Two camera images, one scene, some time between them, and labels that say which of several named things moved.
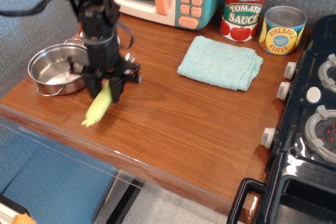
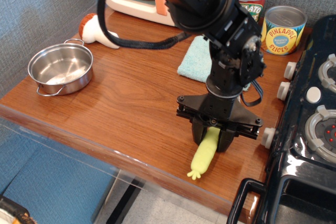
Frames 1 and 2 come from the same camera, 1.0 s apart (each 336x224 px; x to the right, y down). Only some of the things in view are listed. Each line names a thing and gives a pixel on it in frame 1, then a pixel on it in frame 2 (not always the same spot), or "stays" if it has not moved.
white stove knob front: [268, 137] stays
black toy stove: [300, 185] stays
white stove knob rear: [290, 69] stays
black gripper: [104, 59] -> [224, 110]
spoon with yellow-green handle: [99, 105] -> [205, 153]
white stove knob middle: [283, 90] stays
